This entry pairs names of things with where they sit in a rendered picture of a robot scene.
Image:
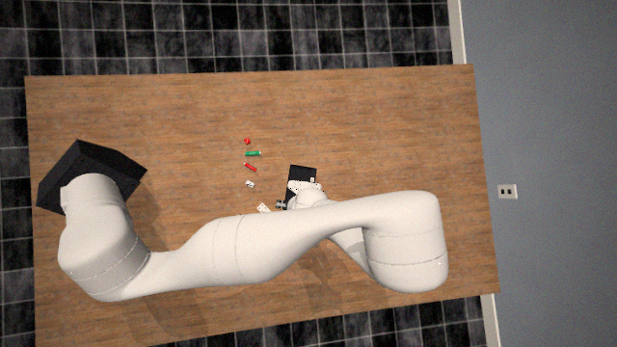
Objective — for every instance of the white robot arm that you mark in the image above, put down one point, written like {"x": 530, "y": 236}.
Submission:
{"x": 399, "y": 233}

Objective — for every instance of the black rack of three bins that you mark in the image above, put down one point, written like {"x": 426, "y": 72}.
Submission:
{"x": 299, "y": 173}

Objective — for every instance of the white domino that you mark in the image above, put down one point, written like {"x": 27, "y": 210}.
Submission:
{"x": 263, "y": 208}

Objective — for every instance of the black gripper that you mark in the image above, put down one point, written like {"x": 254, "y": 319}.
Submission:
{"x": 282, "y": 204}

